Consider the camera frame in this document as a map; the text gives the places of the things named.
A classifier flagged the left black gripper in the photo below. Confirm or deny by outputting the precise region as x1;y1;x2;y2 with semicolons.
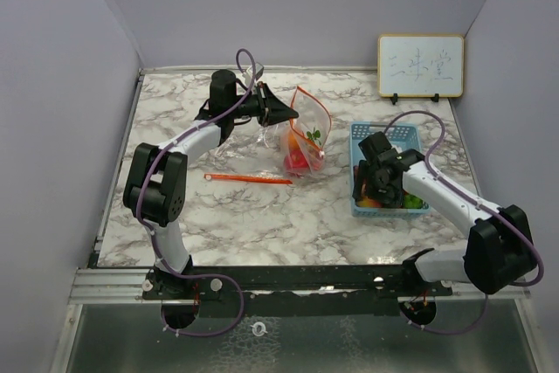
229;81;299;128

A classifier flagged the yellow pink peach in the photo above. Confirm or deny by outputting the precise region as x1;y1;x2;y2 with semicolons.
355;197;383;208

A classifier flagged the orange fruit with leaves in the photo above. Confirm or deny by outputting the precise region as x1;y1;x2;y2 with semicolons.
284;128;322;150

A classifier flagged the clear bag orange zipper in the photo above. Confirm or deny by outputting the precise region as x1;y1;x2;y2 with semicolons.
217;85;333;178

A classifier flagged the red apple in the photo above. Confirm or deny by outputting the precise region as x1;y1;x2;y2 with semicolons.
283;149;310;176

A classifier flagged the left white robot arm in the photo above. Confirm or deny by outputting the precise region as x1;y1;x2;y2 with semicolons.
123;70;299;299

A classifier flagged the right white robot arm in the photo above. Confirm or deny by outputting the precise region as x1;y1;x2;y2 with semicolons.
353;132;538;295

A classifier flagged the green grape bunch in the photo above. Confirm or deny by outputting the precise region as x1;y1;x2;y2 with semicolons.
402;192;425;210

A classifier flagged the blue plastic basket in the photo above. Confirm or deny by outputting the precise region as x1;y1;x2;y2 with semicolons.
349;122;430;218

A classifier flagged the small framed whiteboard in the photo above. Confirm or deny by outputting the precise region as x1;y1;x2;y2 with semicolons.
377;34;465;103

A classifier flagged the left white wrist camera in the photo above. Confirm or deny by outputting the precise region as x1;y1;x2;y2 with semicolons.
242;62;265;85

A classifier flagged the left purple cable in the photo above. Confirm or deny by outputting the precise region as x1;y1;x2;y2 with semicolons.
134;48;263;339

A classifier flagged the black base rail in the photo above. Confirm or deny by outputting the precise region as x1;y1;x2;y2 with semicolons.
142;265;452;319

